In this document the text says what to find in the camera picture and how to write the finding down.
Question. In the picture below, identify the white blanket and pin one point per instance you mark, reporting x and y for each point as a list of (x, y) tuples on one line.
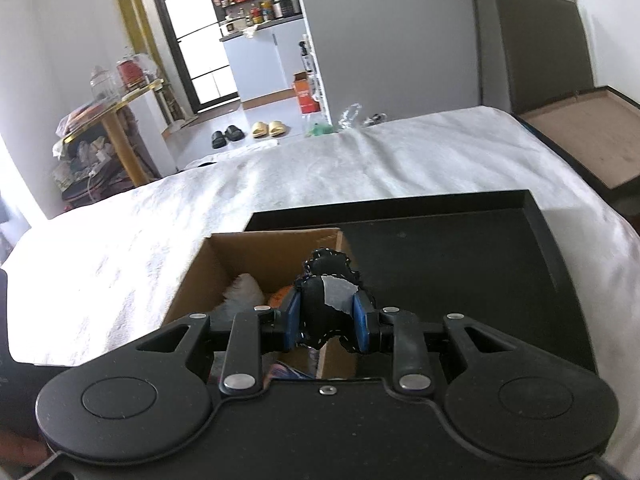
[(350, 170)]

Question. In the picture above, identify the clear glass jar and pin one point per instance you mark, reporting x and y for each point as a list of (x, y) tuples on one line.
[(104, 84)]

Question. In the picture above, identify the blue crocheted plush toy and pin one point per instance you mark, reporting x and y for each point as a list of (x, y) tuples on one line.
[(315, 310)]

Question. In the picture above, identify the red jar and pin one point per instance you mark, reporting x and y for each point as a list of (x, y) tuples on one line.
[(130, 72)]

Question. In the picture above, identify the wooden crate with dark frame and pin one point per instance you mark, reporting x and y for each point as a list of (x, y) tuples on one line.
[(590, 135)]

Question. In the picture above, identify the orange carton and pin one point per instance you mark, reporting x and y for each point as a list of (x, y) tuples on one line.
[(305, 95)]

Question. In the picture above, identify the white kitchen cabinet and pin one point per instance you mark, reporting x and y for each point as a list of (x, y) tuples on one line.
[(265, 65)]

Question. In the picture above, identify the beige slipper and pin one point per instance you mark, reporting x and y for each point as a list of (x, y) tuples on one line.
[(278, 128), (260, 130)]

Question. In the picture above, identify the black plastic tray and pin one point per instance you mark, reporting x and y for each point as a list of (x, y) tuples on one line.
[(450, 270)]

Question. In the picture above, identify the pale fuzzy plush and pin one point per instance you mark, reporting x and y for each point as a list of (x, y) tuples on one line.
[(242, 292)]

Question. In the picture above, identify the hamburger plush toy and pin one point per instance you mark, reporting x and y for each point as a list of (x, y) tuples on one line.
[(280, 297)]

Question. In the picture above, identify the blue tissue pack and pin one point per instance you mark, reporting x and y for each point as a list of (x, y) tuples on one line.
[(287, 371)]

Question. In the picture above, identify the black slipper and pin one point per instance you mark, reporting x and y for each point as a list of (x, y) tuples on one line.
[(235, 133), (218, 140)]

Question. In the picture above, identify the brown upright panel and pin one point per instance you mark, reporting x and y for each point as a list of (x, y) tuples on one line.
[(545, 50)]

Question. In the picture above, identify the dark framed glass door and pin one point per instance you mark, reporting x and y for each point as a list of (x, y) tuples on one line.
[(195, 35)]

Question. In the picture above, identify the brown cardboard box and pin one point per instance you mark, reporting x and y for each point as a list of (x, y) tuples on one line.
[(200, 280)]

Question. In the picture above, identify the green soft item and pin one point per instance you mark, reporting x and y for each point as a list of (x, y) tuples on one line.
[(319, 130)]

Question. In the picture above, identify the wooden rack with gold trim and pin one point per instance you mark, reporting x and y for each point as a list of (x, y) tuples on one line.
[(125, 130)]

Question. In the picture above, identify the clear plastic bag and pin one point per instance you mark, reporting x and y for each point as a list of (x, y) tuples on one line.
[(350, 116)]

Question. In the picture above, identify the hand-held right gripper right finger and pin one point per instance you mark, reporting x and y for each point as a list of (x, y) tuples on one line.
[(361, 325)]

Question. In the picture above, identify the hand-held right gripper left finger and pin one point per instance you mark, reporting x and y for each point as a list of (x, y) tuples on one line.
[(292, 322)]

